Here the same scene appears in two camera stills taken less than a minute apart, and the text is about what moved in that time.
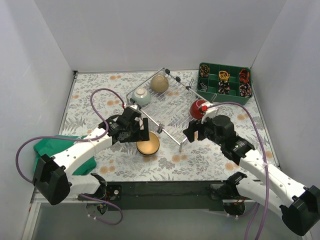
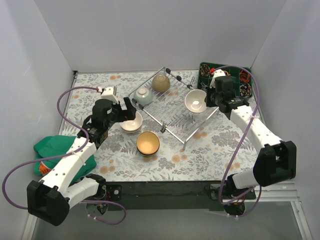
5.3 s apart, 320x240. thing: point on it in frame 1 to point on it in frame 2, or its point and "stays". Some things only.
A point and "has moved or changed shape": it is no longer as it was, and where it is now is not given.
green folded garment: x=51 y=147 stays
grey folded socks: x=204 y=87 stays
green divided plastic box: x=227 y=84 stays
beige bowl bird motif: x=150 y=146 stays
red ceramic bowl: x=194 y=109 has moved or changed shape
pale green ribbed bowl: x=141 y=96 stays
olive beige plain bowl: x=159 y=83 stays
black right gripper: x=191 y=130 to x=211 y=98
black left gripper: x=145 y=129 to x=122 y=110
